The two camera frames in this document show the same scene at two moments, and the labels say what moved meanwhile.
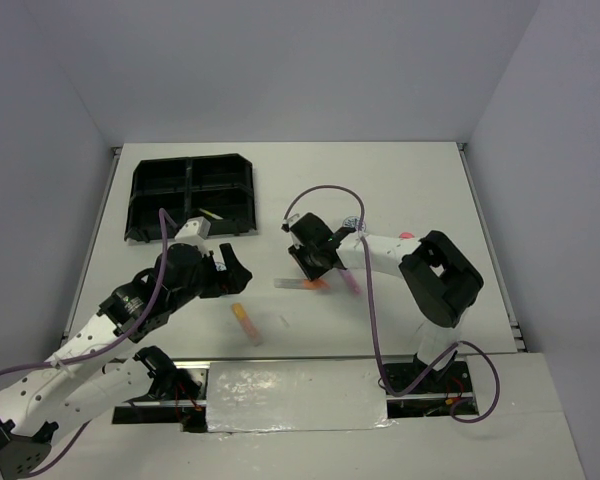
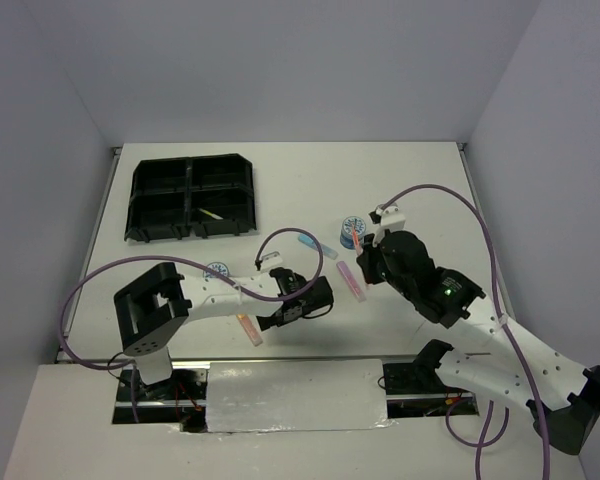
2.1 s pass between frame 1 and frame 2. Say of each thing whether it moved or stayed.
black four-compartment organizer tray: stayed
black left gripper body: moved
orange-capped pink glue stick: stayed
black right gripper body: moved
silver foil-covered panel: stayed
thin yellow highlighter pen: stayed
